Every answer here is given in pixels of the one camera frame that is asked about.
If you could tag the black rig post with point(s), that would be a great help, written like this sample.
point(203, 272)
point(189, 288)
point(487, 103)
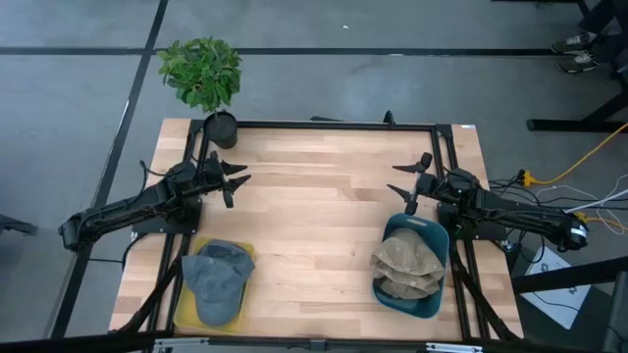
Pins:
point(615, 318)

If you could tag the black aluminium table frame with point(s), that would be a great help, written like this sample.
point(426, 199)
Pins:
point(319, 125)

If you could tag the person's shoe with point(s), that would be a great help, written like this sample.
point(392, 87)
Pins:
point(579, 61)
point(571, 43)

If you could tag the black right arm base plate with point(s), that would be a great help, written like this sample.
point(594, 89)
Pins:
point(493, 234)

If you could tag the black furniture foot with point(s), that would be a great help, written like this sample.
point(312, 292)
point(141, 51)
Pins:
point(15, 224)

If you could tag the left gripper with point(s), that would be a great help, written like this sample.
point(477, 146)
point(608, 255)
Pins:
point(211, 176)

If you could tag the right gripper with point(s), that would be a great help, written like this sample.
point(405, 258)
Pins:
point(428, 185)

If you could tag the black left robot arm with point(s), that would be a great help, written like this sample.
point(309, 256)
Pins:
point(122, 211)

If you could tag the teal plastic bin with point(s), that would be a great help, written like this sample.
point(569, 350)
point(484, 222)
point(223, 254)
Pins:
point(417, 309)

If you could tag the black rig beam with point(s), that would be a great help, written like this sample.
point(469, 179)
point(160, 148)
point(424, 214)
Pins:
point(564, 278)

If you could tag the black desk leg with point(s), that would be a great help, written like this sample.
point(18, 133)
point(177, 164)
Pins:
point(564, 126)

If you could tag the black horizontal rig bar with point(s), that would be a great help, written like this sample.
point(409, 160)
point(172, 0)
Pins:
point(59, 345)

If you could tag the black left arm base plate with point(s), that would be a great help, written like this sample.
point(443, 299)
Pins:
point(162, 228)

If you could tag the black mount bracket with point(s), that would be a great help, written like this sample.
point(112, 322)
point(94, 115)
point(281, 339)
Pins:
point(388, 117)

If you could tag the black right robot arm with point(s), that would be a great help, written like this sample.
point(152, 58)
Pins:
point(515, 213)

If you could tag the silver bracket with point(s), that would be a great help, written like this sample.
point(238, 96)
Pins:
point(454, 348)
point(179, 343)

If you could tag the potted green plant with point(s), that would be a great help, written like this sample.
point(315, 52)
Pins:
point(201, 73)

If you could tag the person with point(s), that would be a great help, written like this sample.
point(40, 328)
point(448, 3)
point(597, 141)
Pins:
point(608, 46)

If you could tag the white paper sheet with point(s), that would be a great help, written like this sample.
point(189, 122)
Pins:
point(554, 304)

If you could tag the yellow plastic bin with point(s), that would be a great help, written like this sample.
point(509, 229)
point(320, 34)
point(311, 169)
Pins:
point(184, 316)

